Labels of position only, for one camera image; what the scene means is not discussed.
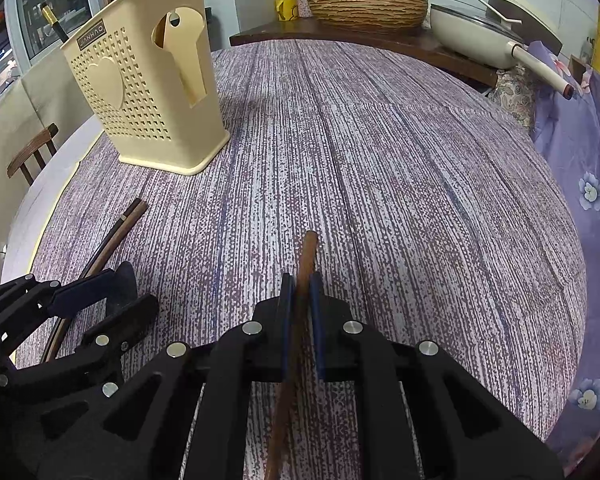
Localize purple floral cloth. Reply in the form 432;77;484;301
527;40;600;462

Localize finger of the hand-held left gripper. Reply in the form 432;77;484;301
0;295;161;402
10;259;139;318

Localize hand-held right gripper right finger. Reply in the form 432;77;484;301
307;270;566;480

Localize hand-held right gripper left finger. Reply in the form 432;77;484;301
40;272;297;480

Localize woven pattern sink basin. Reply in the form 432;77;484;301
306;0;430;35

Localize cream plastic utensil holder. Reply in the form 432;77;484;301
60;0;231;177

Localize brown wooden chopstick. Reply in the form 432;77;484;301
264;230;319;480
44;198;149;362
42;200;142;361

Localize brown and cream appliance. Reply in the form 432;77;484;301
487;0;564;57

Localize cream pan with glass lid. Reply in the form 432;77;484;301
430;2;576;99

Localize wooden chair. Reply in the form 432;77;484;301
6;123;60;187

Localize sliding glass window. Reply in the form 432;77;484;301
0;0;107;92

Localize paisley patterned cloth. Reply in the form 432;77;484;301
492;67;539;132

